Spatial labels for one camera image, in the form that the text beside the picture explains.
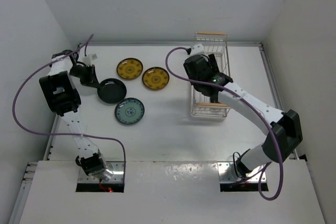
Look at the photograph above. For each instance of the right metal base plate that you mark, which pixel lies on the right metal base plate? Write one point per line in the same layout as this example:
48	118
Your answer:
228	176

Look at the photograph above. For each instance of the blue green patterned plate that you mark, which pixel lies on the blue green patterned plate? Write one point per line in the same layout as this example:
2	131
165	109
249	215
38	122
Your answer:
129	111

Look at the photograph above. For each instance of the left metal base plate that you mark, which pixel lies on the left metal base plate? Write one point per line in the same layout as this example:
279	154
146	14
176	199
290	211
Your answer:
113	174

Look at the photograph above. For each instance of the yellow patterned plate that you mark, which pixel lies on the yellow patterned plate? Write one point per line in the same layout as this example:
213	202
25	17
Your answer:
155	78
129	68

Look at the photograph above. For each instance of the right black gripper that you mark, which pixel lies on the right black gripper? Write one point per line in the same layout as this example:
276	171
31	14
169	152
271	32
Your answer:
214	73

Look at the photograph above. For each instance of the yellow patterned plate right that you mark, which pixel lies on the yellow patterned plate right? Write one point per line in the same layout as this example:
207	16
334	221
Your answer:
155	78

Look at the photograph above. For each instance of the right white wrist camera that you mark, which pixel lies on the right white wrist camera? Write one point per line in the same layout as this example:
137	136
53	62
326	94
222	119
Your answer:
196	49

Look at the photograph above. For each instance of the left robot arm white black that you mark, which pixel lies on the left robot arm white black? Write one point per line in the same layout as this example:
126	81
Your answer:
63	98

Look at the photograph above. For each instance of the yellow patterned plate left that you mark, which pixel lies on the yellow patterned plate left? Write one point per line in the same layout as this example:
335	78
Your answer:
129	68

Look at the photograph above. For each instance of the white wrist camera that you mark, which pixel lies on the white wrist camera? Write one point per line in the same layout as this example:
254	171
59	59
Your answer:
88	59
196	49

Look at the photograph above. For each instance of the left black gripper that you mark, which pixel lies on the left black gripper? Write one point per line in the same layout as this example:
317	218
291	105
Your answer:
92	80

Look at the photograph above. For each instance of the wire dish rack wooden handles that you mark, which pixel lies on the wire dish rack wooden handles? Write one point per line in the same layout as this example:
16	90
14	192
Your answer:
215	43

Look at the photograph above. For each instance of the metal base plate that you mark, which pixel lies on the metal base plate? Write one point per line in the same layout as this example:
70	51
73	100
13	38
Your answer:
113	174
228	176

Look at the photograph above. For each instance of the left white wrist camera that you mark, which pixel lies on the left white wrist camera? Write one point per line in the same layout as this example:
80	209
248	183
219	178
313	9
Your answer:
88	59

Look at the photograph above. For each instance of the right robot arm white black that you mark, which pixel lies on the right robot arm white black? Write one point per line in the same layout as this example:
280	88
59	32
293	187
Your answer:
282	129

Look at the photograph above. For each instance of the black plate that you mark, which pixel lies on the black plate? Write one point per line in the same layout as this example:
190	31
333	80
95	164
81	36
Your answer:
112	91

